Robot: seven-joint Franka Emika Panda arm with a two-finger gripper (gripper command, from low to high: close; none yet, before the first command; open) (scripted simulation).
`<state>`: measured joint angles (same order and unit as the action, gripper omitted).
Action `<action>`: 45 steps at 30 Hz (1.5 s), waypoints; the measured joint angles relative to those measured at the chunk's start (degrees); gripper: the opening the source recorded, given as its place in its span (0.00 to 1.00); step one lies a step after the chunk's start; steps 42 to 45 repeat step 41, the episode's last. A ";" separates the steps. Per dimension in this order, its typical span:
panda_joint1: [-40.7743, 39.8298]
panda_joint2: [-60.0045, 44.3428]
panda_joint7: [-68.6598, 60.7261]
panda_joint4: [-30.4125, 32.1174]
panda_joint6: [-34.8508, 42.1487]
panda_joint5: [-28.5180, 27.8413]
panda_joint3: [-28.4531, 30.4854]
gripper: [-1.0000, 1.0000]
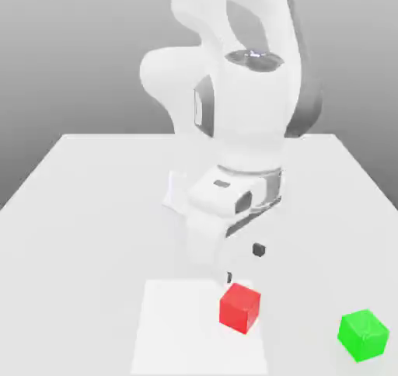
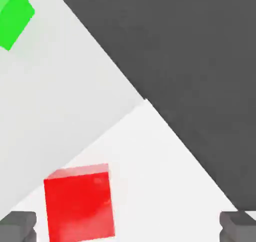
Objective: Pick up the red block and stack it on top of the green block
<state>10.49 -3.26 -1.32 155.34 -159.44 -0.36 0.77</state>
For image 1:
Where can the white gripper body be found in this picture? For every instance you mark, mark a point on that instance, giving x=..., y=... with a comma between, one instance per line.
x=205, y=239

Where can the small green cube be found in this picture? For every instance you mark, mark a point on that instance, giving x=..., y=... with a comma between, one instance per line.
x=362, y=335

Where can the small red cube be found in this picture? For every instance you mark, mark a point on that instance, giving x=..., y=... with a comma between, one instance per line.
x=238, y=307

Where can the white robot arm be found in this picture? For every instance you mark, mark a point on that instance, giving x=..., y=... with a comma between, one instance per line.
x=248, y=108

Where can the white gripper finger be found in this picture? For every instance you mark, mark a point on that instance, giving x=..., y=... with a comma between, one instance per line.
x=259, y=249
x=229, y=277

